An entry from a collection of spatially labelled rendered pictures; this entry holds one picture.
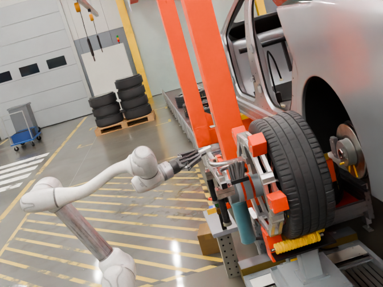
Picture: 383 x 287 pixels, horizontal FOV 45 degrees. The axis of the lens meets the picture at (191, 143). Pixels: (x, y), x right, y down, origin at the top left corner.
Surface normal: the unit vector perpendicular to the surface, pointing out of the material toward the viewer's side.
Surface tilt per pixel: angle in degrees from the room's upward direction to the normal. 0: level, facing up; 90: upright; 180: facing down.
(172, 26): 90
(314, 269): 90
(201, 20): 90
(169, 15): 90
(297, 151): 54
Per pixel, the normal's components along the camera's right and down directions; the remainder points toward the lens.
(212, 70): 0.12, 0.20
